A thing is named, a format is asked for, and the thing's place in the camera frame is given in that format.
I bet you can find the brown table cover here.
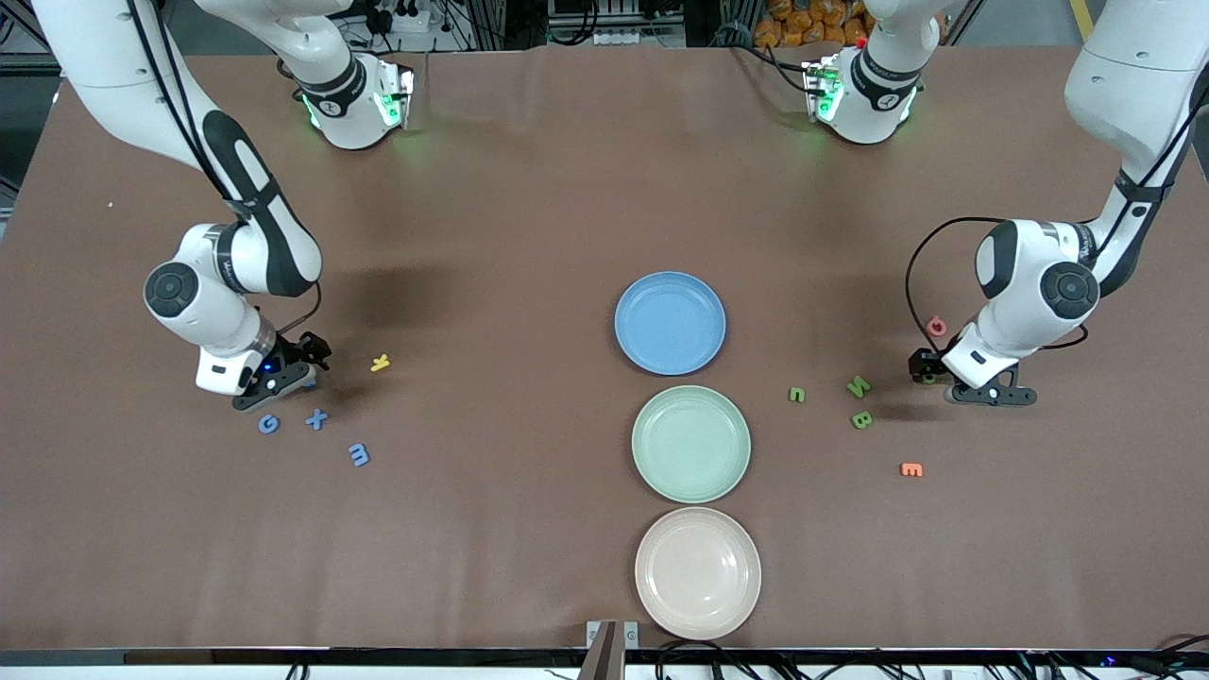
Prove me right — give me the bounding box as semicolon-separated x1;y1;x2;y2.
0;45;1209;653

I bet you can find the green plate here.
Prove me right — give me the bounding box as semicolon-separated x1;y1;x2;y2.
631;384;753;504

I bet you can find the blue plate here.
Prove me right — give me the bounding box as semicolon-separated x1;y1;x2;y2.
614;271;728;377

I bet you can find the beige plate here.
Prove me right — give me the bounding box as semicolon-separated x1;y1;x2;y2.
634;506;762;641

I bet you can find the white power strip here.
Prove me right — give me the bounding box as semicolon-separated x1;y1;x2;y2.
590;26;683;48
364;0;434;35

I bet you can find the pile of orange objects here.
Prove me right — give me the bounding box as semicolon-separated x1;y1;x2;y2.
756;0;875;48

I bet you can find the black table edge rail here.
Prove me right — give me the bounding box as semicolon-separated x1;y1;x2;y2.
0;647;1209;668

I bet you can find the aluminium frame post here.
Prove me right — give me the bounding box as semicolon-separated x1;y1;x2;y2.
0;0;43;78

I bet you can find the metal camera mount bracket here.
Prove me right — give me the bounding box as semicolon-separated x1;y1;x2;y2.
578;619;640;680

